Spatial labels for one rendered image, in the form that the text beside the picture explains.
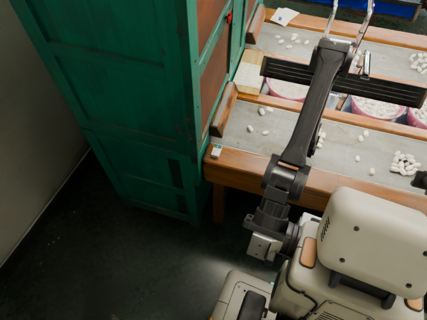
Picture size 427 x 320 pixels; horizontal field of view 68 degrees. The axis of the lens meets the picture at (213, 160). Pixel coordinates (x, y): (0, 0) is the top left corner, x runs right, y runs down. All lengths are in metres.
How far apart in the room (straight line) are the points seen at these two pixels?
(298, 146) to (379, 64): 1.32
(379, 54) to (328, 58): 1.27
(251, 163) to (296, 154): 0.61
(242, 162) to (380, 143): 0.66
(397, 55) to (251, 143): 1.07
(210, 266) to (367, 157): 1.07
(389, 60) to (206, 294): 1.69
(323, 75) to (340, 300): 0.52
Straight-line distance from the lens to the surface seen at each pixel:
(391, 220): 0.69
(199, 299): 1.97
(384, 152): 1.65
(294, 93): 1.76
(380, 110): 1.83
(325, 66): 0.87
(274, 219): 0.78
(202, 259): 2.02
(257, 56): 1.86
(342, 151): 1.57
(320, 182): 1.42
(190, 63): 0.94
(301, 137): 0.81
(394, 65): 2.11
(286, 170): 0.80
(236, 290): 1.70
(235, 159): 1.41
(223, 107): 1.46
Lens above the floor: 1.94
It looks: 57 degrees down
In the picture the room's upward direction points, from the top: straight up
